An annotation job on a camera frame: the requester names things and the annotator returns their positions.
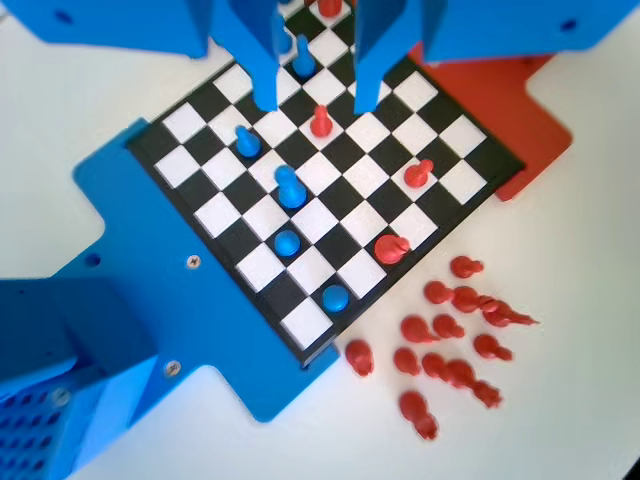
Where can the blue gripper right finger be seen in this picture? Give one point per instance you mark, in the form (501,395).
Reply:
(367,65)

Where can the blue piece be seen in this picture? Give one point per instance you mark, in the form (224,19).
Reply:
(289,192)

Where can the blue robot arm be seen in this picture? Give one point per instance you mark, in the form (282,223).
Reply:
(50,350)

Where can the blue chess pawn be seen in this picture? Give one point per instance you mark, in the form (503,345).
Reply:
(286,244)
(302,62)
(284,42)
(247,145)
(335,298)

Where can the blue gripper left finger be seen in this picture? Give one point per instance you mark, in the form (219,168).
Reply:
(265,60)

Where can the silver plate screw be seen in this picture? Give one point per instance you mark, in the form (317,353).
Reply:
(172,368)
(193,260)

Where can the red chess rook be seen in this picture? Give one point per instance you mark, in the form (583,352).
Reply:
(359,357)
(416,410)

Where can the red chess pawn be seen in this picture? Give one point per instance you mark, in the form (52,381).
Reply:
(465,267)
(406,361)
(320,124)
(447,327)
(437,292)
(434,365)
(416,174)
(490,346)

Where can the black white chessboard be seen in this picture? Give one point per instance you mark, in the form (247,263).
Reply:
(367,172)

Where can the blue board end plate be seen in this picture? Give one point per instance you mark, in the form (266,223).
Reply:
(165,280)

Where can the large red piece bottom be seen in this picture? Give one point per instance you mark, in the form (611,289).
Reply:
(327,6)

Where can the red board end plate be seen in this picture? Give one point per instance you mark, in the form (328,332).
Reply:
(500,100)

